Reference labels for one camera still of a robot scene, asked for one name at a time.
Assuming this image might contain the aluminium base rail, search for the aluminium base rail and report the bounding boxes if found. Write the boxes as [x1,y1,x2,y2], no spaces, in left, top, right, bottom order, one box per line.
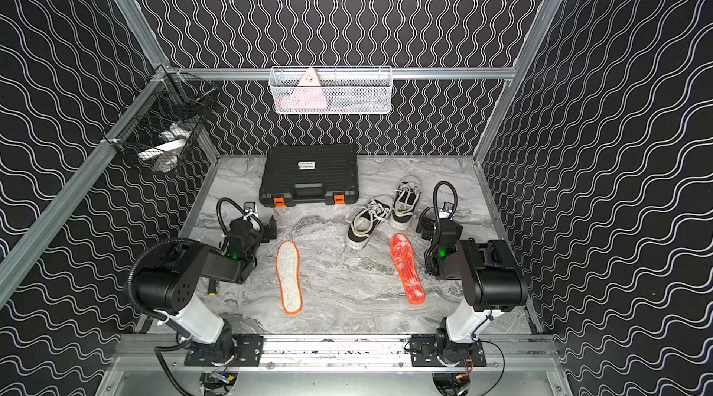
[110,332,564,373]

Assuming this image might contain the red patterned insole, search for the red patterned insole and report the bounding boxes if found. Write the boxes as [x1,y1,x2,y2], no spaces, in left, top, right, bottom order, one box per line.
[390,233,426,305]

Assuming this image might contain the black white sneaker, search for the black white sneaker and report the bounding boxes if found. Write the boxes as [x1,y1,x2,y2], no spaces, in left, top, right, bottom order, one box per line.
[389,178,423,231]
[345,198,392,250]

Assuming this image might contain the black plastic tool case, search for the black plastic tool case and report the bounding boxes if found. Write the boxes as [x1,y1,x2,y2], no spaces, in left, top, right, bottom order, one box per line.
[259,143,359,208]

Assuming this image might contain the pink triangular card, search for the pink triangular card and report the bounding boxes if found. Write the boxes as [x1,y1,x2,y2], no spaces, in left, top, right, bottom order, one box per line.
[290,67,328,111]

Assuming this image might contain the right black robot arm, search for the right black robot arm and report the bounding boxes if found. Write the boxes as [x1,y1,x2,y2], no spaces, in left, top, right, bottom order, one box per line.
[408,181,527,369]

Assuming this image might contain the white wire basket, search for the white wire basket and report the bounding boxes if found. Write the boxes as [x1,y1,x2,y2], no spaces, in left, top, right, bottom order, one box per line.
[268,65,394,115]

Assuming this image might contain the white items in black basket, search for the white items in black basket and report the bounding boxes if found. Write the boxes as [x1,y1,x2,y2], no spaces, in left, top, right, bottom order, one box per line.
[137,123,191,173]

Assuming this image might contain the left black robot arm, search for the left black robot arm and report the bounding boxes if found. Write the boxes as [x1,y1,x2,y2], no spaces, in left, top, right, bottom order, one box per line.
[126,197,277,367]

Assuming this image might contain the black wire basket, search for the black wire basket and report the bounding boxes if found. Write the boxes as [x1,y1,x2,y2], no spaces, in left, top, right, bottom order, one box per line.
[109,72,219,174]

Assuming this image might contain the yellow black screwdriver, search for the yellow black screwdriver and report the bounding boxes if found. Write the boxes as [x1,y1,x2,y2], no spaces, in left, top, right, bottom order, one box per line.
[208,279,218,297]

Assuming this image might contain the white insole orange edge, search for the white insole orange edge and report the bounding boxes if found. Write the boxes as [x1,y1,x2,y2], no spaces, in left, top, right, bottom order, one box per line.
[276,241,303,315]

